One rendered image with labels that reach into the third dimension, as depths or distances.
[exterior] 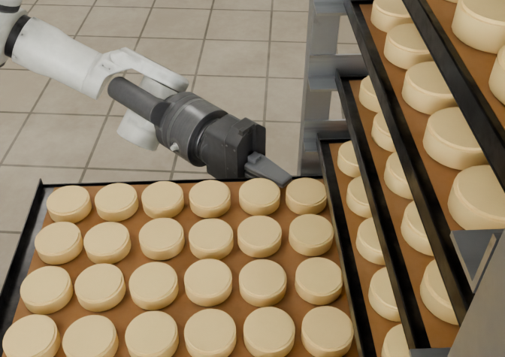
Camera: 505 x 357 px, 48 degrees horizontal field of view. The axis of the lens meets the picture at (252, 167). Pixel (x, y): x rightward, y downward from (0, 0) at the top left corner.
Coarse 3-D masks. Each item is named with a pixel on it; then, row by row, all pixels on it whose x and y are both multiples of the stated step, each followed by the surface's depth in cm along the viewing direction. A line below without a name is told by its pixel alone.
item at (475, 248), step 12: (456, 240) 22; (468, 240) 22; (480, 240) 22; (492, 240) 19; (456, 252) 22; (468, 252) 22; (480, 252) 22; (492, 252) 19; (468, 264) 21; (480, 264) 20; (468, 276) 21; (480, 276) 20
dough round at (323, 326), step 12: (312, 312) 56; (324, 312) 56; (336, 312) 56; (312, 324) 55; (324, 324) 55; (336, 324) 55; (348, 324) 55; (312, 336) 54; (324, 336) 54; (336, 336) 54; (348, 336) 54; (312, 348) 53; (324, 348) 53; (336, 348) 53; (348, 348) 54
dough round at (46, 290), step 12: (36, 276) 59; (48, 276) 59; (60, 276) 59; (24, 288) 58; (36, 288) 58; (48, 288) 58; (60, 288) 58; (72, 288) 59; (24, 300) 57; (36, 300) 57; (48, 300) 57; (60, 300) 57; (36, 312) 57; (48, 312) 57
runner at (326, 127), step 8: (304, 120) 68; (312, 120) 68; (320, 120) 68; (328, 120) 68; (336, 120) 68; (344, 120) 68; (304, 128) 68; (312, 128) 69; (320, 128) 69; (328, 128) 69; (336, 128) 69; (344, 128) 69; (304, 136) 69; (312, 136) 69; (320, 136) 69; (328, 136) 70; (336, 136) 70; (344, 136) 70; (304, 144) 69; (312, 144) 69; (312, 152) 68
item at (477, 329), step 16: (496, 256) 19; (496, 272) 19; (480, 288) 20; (496, 288) 19; (480, 304) 20; (496, 304) 19; (464, 320) 22; (480, 320) 20; (496, 320) 19; (464, 336) 22; (480, 336) 20; (496, 336) 19; (464, 352) 22; (480, 352) 20; (496, 352) 19
